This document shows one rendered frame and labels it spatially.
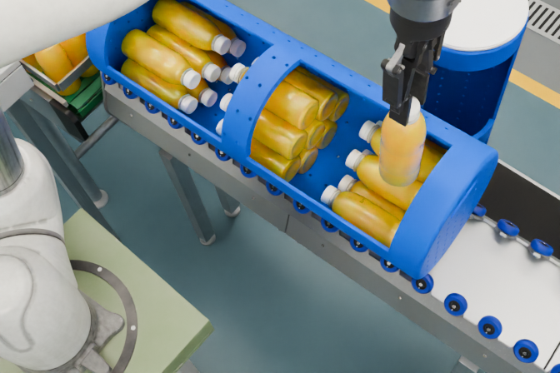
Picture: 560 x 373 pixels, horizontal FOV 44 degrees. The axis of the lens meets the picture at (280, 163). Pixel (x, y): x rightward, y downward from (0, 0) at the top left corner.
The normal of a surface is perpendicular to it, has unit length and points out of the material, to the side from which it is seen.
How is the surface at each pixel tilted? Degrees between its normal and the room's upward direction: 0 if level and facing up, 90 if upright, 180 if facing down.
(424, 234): 49
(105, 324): 16
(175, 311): 2
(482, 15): 0
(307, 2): 0
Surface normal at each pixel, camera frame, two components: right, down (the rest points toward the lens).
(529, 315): -0.08, -0.50
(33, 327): 0.61, 0.43
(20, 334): 0.39, 0.56
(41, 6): 0.37, 0.21
